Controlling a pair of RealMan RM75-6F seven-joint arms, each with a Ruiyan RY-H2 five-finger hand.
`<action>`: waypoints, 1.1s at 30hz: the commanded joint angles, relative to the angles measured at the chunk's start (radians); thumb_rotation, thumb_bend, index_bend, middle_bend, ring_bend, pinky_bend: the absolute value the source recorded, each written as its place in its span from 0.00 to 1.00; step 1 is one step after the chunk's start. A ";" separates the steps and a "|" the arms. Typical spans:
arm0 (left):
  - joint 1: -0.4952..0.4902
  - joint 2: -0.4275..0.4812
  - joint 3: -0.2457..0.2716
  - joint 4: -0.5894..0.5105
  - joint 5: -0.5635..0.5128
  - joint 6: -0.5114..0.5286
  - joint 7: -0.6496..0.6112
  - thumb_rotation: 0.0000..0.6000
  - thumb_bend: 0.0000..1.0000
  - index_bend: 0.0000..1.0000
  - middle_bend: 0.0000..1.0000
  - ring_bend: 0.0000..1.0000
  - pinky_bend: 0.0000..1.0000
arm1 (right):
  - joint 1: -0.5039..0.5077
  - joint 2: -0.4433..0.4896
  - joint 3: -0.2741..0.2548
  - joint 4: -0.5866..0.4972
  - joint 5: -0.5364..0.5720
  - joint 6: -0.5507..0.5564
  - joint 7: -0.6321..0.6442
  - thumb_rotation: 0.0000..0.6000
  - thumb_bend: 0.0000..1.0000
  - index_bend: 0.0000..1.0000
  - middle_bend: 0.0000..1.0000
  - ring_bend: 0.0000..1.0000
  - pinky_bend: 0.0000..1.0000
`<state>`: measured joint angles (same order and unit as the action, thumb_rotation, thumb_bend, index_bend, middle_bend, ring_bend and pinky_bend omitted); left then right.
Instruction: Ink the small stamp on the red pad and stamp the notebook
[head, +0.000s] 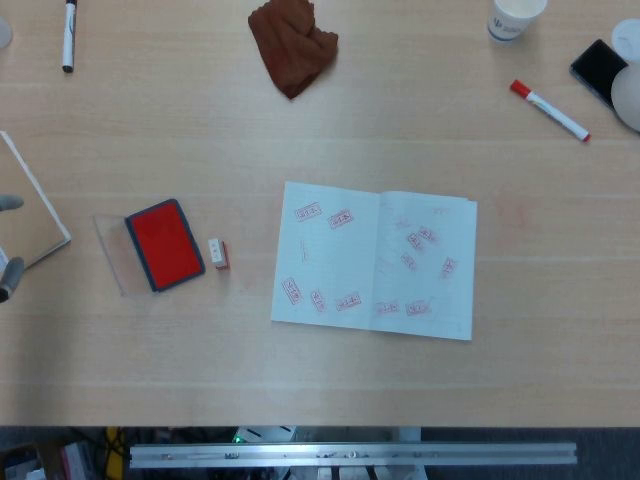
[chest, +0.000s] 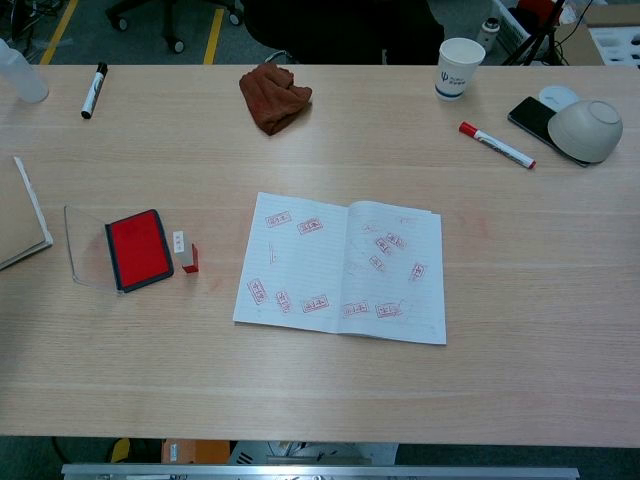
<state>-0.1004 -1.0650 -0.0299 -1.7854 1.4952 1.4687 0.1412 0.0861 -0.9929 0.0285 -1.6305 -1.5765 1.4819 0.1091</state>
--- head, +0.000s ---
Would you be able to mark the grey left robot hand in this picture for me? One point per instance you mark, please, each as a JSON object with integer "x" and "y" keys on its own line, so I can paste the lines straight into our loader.
{"x": 14, "y": 272}

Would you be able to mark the white paper cup blue logo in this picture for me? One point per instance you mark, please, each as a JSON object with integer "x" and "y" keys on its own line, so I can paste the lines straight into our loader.
{"x": 515, "y": 20}

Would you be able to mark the round white cup lid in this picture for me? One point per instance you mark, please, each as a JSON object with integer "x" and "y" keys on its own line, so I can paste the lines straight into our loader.
{"x": 629, "y": 37}

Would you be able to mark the red ink pad grey frame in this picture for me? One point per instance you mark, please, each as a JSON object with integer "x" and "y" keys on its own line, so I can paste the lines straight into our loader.
{"x": 165, "y": 245}

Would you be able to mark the black smartphone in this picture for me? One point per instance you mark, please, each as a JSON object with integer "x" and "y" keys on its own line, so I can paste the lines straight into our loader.
{"x": 597, "y": 67}

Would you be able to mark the aluminium profile rail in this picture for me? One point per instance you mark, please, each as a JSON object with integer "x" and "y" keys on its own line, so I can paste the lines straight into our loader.
{"x": 350, "y": 455}

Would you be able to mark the upturned beige bowl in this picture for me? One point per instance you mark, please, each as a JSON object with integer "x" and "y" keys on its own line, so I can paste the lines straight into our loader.
{"x": 629, "y": 97}

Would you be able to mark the red capped whiteboard marker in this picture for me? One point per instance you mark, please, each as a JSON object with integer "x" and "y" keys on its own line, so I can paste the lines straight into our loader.
{"x": 550, "y": 110}

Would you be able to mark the transparent ink pad lid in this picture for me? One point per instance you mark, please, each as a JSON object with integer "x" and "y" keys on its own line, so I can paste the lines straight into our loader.
{"x": 112, "y": 245}

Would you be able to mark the small white red stamp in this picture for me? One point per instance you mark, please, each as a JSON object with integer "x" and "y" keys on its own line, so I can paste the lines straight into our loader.
{"x": 218, "y": 252}

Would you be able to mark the open white stamped notebook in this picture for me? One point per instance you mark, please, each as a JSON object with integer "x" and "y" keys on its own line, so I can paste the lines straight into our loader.
{"x": 340, "y": 270}

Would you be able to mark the black capped whiteboard marker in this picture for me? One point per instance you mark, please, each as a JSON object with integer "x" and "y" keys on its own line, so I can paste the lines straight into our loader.
{"x": 68, "y": 35}

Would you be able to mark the crumpled brown cloth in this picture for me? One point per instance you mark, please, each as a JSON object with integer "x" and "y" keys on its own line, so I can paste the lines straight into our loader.
{"x": 292, "y": 45}

